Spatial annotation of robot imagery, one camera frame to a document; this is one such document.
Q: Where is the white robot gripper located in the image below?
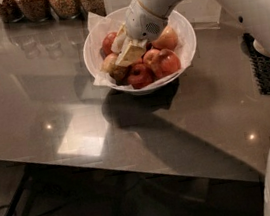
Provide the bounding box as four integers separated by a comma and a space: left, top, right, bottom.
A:
111, 0, 168, 67

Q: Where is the white bowl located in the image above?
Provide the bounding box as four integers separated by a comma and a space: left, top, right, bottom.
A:
77, 0, 204, 104

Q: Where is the red apple back left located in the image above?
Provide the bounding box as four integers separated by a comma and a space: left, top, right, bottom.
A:
102, 32, 117, 56

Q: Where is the small orange apple centre right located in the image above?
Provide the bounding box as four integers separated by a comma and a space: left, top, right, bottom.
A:
143, 48, 160, 67

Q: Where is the red apple front middle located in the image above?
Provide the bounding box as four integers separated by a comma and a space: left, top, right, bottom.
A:
127, 63, 154, 89

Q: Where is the white paper bowl liner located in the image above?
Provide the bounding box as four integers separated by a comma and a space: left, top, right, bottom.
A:
81, 0, 193, 97

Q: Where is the yellow-red apple back right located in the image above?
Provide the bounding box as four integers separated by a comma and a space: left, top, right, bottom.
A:
152, 25, 179, 51

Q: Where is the large red apple front right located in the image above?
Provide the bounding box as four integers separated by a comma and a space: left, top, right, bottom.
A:
151, 49, 181, 79

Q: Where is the clear acrylic sign holder right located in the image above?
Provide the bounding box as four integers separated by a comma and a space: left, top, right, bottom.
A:
176, 0, 222, 30

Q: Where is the glass cereal jar far left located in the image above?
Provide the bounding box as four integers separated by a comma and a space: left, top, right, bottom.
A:
0, 0, 24, 23

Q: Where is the stack of paper cups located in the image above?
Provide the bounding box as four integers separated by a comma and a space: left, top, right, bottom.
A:
253, 39, 270, 58

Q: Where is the black rubber mat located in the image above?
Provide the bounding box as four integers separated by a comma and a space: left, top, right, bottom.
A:
242, 33, 270, 95

